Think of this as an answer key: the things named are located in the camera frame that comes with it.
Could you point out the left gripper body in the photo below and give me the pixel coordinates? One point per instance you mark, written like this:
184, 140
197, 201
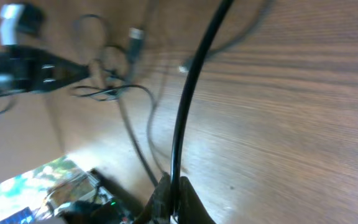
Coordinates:
26, 69

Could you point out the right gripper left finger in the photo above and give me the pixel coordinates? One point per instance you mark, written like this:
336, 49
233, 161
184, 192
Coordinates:
157, 209

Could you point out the black USB cable thick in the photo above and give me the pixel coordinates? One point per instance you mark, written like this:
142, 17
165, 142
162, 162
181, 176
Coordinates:
186, 98

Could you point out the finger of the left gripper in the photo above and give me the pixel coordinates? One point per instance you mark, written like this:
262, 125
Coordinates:
58, 73

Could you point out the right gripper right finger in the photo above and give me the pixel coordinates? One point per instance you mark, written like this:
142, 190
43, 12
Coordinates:
191, 210

